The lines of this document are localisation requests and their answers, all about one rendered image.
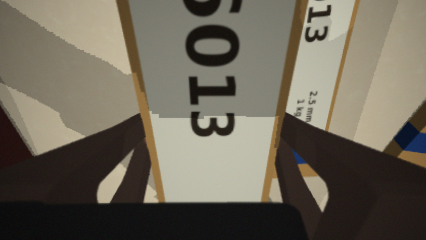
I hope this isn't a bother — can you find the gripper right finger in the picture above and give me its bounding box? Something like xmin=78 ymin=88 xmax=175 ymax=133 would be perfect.
xmin=275 ymin=112 xmax=426 ymax=240

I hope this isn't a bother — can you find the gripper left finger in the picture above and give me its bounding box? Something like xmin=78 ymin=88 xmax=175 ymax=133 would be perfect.
xmin=0 ymin=113 xmax=151 ymax=204

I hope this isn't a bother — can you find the dark red low platform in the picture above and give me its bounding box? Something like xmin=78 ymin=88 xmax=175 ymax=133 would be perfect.
xmin=0 ymin=106 xmax=34 ymax=169

